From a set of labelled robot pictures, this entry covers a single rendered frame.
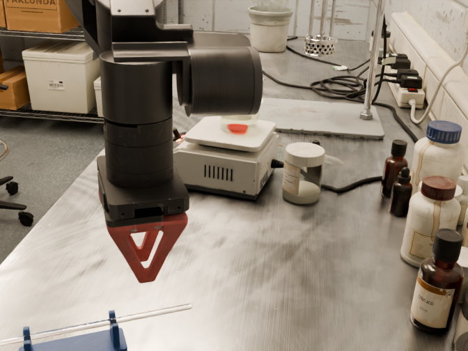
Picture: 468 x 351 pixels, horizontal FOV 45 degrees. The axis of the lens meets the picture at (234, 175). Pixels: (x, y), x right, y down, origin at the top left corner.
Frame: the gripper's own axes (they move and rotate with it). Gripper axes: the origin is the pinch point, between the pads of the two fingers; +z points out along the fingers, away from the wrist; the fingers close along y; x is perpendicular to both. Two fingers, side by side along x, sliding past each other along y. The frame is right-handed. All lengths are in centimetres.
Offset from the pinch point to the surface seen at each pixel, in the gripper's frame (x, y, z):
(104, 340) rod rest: 3.9, 0.7, 8.7
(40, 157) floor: 13, 235, 85
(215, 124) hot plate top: -18.1, 37.8, 0.8
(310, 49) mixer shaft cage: -44, 59, -6
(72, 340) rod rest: 6.9, 1.5, 8.7
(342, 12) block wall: -147, 236, 17
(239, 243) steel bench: -15.3, 16.0, 9.6
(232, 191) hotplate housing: -18.2, 28.4, 8.2
